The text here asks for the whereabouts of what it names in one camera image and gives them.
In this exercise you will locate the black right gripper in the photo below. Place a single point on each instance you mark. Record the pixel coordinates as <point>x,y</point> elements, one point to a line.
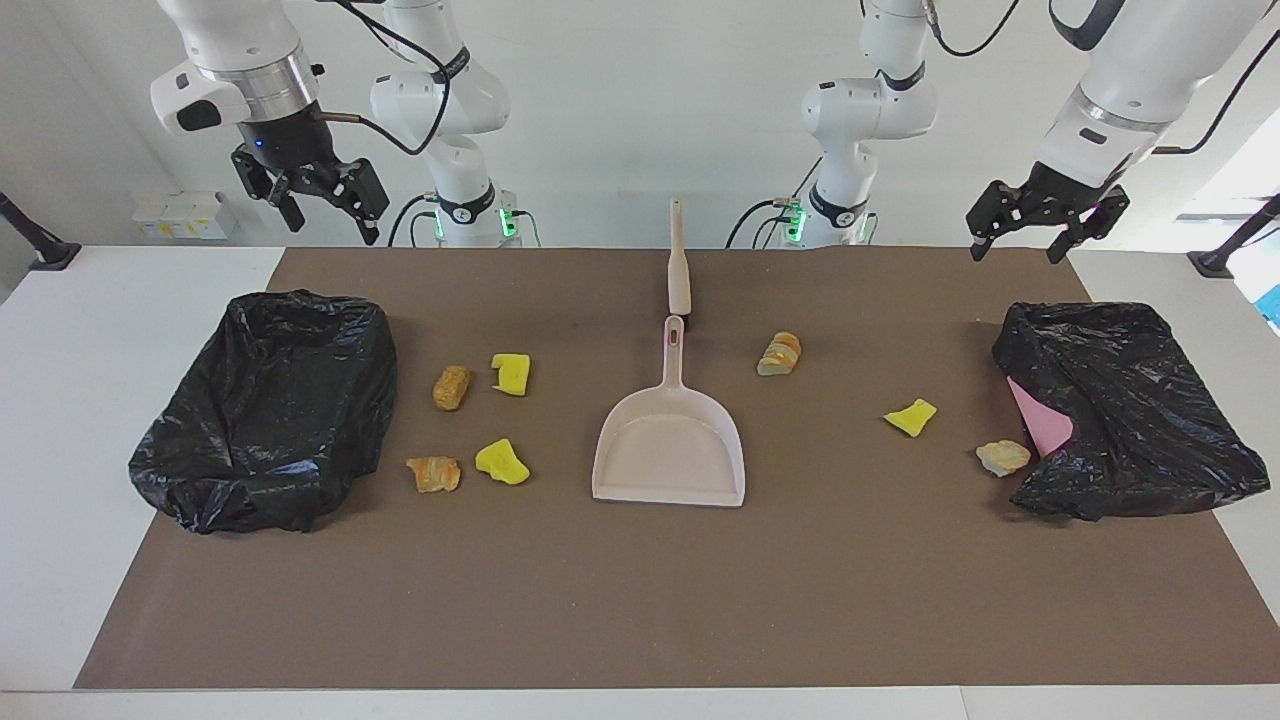
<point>290,140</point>

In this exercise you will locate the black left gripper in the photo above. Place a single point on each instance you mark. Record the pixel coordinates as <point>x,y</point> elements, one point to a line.
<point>1070,192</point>

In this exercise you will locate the brown fried nugget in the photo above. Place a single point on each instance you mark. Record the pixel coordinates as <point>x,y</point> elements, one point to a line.
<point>451,388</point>

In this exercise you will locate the yellow sponge wedge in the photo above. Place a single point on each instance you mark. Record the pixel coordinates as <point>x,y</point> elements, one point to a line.
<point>910,417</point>

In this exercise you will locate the pale bread chunk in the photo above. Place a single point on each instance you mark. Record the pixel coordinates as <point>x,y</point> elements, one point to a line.
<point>1003,457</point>

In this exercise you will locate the notched yellow sponge block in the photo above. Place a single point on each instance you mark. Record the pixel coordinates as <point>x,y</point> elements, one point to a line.
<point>512,375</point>

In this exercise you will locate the sliced bread loaf piece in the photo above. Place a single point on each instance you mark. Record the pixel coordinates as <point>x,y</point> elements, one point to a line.
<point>780,354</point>

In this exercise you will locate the curved yellow sponge piece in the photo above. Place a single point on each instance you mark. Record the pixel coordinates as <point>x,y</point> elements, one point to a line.
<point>500,463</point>

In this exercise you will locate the beige hand brush black bristles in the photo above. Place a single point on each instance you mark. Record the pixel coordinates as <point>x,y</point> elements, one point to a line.
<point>679,280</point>

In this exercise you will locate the beige plastic dustpan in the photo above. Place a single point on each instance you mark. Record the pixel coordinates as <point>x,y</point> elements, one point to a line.
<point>668,440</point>

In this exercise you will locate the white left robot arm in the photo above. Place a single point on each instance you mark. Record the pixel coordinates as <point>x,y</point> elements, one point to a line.
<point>865,110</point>

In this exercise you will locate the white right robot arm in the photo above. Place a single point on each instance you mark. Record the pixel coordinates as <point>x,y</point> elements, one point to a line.
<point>445,100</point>

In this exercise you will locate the black trash bag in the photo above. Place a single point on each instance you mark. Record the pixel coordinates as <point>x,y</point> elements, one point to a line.
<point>1130,400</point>

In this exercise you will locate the pink plastic bin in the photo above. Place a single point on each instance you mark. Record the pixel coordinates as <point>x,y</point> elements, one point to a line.
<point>1045,425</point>

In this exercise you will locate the black trash bag lined bin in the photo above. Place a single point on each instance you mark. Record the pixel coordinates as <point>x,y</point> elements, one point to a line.
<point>270,420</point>

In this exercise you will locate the white boxes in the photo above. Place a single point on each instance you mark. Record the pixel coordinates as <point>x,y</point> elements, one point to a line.
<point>185,215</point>

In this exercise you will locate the blue object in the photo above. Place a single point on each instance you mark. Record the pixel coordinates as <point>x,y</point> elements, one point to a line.
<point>1273,305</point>

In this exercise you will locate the orange striped bread piece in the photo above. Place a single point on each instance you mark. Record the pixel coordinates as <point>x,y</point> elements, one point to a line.
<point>433,474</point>

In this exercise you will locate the brown table mat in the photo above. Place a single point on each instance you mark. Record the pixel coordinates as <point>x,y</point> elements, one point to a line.
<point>640,600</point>

